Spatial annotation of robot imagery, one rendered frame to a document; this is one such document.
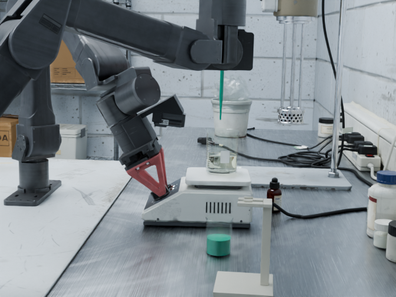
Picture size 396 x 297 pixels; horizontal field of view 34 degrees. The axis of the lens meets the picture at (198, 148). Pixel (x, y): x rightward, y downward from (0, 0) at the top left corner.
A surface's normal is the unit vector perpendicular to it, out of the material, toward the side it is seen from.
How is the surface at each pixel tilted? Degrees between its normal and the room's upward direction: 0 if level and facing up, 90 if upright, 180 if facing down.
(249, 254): 0
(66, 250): 0
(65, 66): 93
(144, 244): 0
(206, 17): 89
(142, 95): 68
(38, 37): 90
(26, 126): 90
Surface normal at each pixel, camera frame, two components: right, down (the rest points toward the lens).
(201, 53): 0.54, 0.15
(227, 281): 0.02, -0.99
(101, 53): 0.44, -0.71
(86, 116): -0.06, 0.17
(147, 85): 0.67, -0.25
